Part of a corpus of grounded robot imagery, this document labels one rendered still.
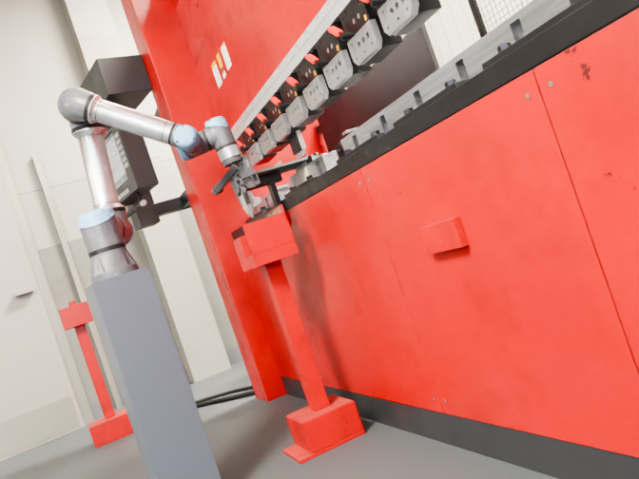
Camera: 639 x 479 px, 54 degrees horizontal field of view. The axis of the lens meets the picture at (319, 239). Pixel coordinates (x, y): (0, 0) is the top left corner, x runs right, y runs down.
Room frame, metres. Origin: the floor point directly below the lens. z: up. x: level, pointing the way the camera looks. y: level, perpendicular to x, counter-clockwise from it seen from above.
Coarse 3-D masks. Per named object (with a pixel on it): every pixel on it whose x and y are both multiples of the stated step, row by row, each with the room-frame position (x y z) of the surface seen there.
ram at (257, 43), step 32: (192, 0) 2.98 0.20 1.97; (224, 0) 2.61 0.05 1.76; (256, 0) 2.32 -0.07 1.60; (288, 0) 2.09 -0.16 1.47; (320, 0) 1.90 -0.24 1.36; (192, 32) 3.14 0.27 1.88; (224, 32) 2.72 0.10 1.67; (256, 32) 2.42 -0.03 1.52; (288, 32) 2.16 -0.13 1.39; (320, 32) 1.96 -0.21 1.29; (224, 64) 2.85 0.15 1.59; (256, 64) 2.51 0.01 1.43; (224, 96) 2.99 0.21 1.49
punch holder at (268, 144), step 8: (264, 112) 2.62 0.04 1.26; (256, 120) 2.70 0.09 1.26; (256, 128) 2.74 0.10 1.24; (264, 128) 2.64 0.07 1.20; (264, 136) 2.66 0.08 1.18; (272, 136) 2.62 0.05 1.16; (264, 144) 2.69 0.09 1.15; (272, 144) 2.62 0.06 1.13; (280, 144) 2.63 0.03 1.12; (264, 152) 2.72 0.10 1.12; (272, 152) 2.74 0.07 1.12
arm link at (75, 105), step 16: (64, 96) 2.00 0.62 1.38; (80, 96) 1.98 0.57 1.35; (96, 96) 2.00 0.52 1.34; (64, 112) 2.01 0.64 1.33; (80, 112) 1.98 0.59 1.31; (96, 112) 1.99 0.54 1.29; (112, 112) 1.99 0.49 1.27; (128, 112) 1.99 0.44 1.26; (128, 128) 2.00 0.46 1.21; (144, 128) 1.99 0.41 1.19; (160, 128) 1.99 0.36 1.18; (176, 128) 1.98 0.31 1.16; (192, 128) 1.98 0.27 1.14; (176, 144) 2.01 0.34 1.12; (192, 144) 1.99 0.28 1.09
